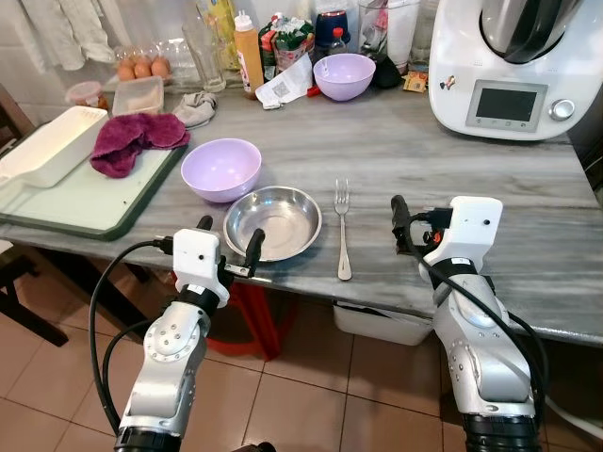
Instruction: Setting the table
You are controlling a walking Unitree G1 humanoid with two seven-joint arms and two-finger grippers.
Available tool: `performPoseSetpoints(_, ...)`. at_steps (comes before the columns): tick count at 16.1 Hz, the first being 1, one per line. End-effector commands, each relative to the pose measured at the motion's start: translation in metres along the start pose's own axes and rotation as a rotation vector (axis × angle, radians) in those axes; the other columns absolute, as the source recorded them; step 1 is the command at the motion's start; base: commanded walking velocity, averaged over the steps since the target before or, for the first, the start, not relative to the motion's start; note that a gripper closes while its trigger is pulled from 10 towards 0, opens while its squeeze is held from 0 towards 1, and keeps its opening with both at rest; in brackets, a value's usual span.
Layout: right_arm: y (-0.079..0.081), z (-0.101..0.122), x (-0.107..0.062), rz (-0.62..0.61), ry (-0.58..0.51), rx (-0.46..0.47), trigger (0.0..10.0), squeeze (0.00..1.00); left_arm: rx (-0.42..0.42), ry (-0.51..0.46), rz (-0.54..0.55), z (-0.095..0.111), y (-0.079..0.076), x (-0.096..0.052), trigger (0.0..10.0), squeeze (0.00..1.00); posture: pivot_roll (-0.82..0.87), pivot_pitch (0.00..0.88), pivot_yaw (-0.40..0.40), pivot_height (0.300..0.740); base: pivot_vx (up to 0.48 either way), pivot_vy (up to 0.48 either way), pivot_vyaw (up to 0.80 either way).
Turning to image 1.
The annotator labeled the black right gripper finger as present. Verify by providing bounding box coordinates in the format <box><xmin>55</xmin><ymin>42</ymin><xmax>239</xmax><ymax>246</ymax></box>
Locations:
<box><xmin>390</xmin><ymin>194</ymin><xmax>414</xmax><ymax>252</ymax></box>

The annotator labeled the stainless steel bowl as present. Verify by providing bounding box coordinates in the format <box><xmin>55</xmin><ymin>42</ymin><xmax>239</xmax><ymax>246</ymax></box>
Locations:
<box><xmin>223</xmin><ymin>186</ymin><xmax>323</xmax><ymax>263</ymax></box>

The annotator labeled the red plastic stool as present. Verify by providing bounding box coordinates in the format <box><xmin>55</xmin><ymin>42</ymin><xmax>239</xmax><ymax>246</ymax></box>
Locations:
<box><xmin>172</xmin><ymin>276</ymin><xmax>285</xmax><ymax>363</ymax></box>

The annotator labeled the silver metal fork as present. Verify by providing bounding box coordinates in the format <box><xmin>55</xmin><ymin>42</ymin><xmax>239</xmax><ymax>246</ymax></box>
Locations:
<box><xmin>334</xmin><ymin>178</ymin><xmax>354</xmax><ymax>282</ymax></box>

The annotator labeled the lilac plastic bowl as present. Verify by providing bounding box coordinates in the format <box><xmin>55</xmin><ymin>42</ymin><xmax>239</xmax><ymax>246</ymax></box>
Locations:
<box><xmin>312</xmin><ymin>53</ymin><xmax>378</xmax><ymax>103</ymax></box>
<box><xmin>180</xmin><ymin>137</ymin><xmax>264</xmax><ymax>204</ymax></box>

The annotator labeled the white plastic bin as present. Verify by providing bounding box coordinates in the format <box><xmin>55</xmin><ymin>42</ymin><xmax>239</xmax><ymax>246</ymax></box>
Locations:
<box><xmin>332</xmin><ymin>300</ymin><xmax>435</xmax><ymax>347</ymax></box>

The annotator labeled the magenta towel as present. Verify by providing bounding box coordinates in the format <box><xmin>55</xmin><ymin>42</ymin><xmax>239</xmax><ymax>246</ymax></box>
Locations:
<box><xmin>90</xmin><ymin>111</ymin><xmax>192</xmax><ymax>180</ymax></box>

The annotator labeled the grey crumpled cloth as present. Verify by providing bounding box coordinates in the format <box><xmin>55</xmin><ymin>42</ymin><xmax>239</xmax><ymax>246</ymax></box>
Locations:
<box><xmin>171</xmin><ymin>90</ymin><xmax>219</xmax><ymax>130</ymax></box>

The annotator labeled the green rimmed cutting board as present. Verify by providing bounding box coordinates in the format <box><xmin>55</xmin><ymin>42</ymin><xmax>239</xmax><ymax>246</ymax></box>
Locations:
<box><xmin>0</xmin><ymin>139</ymin><xmax>189</xmax><ymax>242</ymax></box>

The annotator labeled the small orange sachet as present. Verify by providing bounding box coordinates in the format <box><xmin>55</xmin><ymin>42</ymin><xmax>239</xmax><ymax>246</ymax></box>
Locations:
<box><xmin>402</xmin><ymin>70</ymin><xmax>431</xmax><ymax>93</ymax></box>

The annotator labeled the black pouch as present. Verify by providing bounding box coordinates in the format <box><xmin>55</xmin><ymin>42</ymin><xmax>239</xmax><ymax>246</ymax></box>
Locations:
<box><xmin>371</xmin><ymin>56</ymin><xmax>405</xmax><ymax>91</ymax></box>

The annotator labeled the clear lidded food box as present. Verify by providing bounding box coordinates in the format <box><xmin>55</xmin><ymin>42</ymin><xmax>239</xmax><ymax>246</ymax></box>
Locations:
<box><xmin>110</xmin><ymin>75</ymin><xmax>167</xmax><ymax>118</ymax></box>

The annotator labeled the white kitchen cooking machine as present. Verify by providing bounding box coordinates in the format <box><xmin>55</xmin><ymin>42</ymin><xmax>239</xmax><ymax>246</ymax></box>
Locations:
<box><xmin>428</xmin><ymin>0</ymin><xmax>603</xmax><ymax>143</ymax></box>

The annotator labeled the white printed paper packet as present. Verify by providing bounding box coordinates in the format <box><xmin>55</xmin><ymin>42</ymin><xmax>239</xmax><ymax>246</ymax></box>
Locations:
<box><xmin>253</xmin><ymin>53</ymin><xmax>315</xmax><ymax>111</ymax></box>

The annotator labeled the tall clear drinking glass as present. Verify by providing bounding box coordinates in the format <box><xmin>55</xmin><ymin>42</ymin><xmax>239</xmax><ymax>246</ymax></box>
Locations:
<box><xmin>183</xmin><ymin>21</ymin><xmax>228</xmax><ymax>93</ymax></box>

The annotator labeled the orange sauce squeeze bottle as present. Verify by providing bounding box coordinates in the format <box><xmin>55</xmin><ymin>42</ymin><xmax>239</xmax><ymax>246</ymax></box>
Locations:
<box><xmin>233</xmin><ymin>10</ymin><xmax>267</xmax><ymax>100</ymax></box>

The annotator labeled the white rectangular container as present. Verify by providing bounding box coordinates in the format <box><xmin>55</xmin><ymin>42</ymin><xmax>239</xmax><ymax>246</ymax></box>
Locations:
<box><xmin>0</xmin><ymin>105</ymin><xmax>110</xmax><ymax>190</ymax></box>

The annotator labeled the small red lidded tub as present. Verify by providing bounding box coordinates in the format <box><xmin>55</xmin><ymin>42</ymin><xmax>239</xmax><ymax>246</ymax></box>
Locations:
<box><xmin>65</xmin><ymin>81</ymin><xmax>110</xmax><ymax>112</ymax></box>

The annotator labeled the white tall carton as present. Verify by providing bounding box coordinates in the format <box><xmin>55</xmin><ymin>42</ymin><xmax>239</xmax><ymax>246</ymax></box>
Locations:
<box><xmin>385</xmin><ymin>0</ymin><xmax>421</xmax><ymax>73</ymax></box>

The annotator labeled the green red snack bag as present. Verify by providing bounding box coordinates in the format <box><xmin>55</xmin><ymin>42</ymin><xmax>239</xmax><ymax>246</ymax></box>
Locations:
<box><xmin>258</xmin><ymin>12</ymin><xmax>318</xmax><ymax>82</ymax></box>

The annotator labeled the white hanging towel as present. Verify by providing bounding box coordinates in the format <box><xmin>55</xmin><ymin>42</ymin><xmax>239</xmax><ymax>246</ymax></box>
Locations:
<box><xmin>17</xmin><ymin>0</ymin><xmax>134</xmax><ymax>73</ymax></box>

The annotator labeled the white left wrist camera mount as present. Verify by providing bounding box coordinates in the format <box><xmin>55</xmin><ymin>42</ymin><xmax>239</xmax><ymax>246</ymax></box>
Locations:
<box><xmin>171</xmin><ymin>228</ymin><xmax>231</xmax><ymax>304</ymax></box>

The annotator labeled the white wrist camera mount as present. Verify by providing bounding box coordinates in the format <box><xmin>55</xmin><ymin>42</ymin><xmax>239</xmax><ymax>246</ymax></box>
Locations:
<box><xmin>171</xmin><ymin>228</ymin><xmax>231</xmax><ymax>304</ymax></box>
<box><xmin>420</xmin><ymin>195</ymin><xmax>504</xmax><ymax>276</ymax></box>

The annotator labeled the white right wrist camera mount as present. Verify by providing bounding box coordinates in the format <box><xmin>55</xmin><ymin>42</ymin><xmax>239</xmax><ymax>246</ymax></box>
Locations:
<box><xmin>420</xmin><ymin>195</ymin><xmax>504</xmax><ymax>276</ymax></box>

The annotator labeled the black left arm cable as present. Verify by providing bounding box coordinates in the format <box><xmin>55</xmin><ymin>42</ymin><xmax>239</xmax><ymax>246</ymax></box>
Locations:
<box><xmin>89</xmin><ymin>238</ymin><xmax>180</xmax><ymax>436</ymax></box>

